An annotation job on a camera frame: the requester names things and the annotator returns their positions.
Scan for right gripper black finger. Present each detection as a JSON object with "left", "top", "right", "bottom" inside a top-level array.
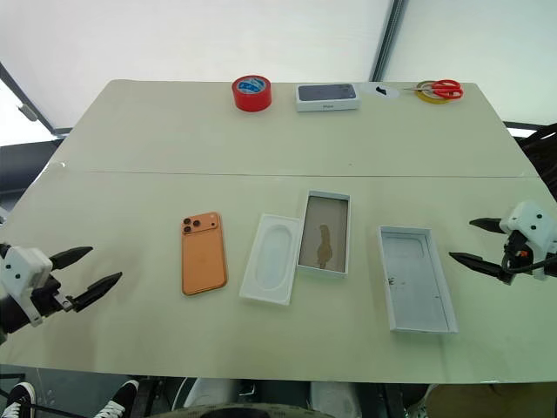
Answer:
[
  {"left": 468, "top": 217, "right": 506, "bottom": 234},
  {"left": 448, "top": 251, "right": 507, "bottom": 280}
]

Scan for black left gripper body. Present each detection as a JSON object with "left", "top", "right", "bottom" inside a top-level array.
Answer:
[{"left": 29, "top": 271, "right": 74, "bottom": 319}]

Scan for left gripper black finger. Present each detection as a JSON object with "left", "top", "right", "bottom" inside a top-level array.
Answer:
[
  {"left": 64, "top": 272, "right": 124, "bottom": 314},
  {"left": 48, "top": 246, "right": 94, "bottom": 272}
]

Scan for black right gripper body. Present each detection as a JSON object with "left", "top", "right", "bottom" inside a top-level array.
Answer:
[{"left": 500, "top": 230, "right": 534, "bottom": 285}]

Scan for white box lid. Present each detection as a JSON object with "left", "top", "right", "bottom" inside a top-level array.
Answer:
[{"left": 377, "top": 224, "right": 460, "bottom": 334}]

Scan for orange smartphone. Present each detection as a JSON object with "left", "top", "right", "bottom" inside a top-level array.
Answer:
[{"left": 179, "top": 211, "right": 229, "bottom": 297}]

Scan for white box bottom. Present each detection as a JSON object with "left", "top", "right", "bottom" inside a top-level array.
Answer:
[{"left": 296, "top": 189, "right": 352, "bottom": 280}]

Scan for boxed phone package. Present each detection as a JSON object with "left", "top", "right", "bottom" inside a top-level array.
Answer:
[{"left": 296, "top": 82, "right": 364, "bottom": 113}]

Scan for dark chair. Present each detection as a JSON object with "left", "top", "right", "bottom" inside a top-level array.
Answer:
[{"left": 503, "top": 121, "right": 557, "bottom": 186}]

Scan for black sneaker with white laces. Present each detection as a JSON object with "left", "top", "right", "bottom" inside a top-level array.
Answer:
[
  {"left": 92, "top": 379, "right": 141, "bottom": 418},
  {"left": 0, "top": 381, "right": 37, "bottom": 418}
]

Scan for yellow tape roll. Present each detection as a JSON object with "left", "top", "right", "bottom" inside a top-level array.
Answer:
[{"left": 418, "top": 80, "right": 454, "bottom": 107}]

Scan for white round paper piece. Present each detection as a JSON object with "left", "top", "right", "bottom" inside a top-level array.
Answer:
[{"left": 361, "top": 81, "right": 401, "bottom": 99}]

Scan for white moulded tray insert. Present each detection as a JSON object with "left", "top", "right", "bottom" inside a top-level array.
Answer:
[{"left": 238, "top": 212, "right": 304, "bottom": 307}]

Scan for dark metal pole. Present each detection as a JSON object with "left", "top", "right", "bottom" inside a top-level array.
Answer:
[{"left": 372, "top": 0, "right": 411, "bottom": 83}]

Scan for red tape roll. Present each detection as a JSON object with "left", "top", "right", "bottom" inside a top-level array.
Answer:
[{"left": 230, "top": 74, "right": 274, "bottom": 113}]

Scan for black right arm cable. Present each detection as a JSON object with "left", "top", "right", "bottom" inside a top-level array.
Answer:
[{"left": 500, "top": 253, "right": 557, "bottom": 276}]

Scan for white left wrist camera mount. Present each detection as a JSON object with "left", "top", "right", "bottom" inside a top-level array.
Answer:
[{"left": 0, "top": 246, "right": 54, "bottom": 328}]

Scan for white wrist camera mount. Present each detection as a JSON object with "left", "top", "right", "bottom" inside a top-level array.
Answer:
[
  {"left": 499, "top": 199, "right": 557, "bottom": 281},
  {"left": 0, "top": 246, "right": 54, "bottom": 328}
]

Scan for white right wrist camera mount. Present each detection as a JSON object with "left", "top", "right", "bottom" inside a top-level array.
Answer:
[{"left": 499, "top": 199, "right": 557, "bottom": 281}]

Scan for red-handled scissors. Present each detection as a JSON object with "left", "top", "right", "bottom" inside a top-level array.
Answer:
[{"left": 401, "top": 78, "right": 465, "bottom": 99}]

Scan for dark metal frame bar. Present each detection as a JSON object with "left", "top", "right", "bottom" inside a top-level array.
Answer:
[{"left": 0, "top": 60, "right": 74, "bottom": 137}]

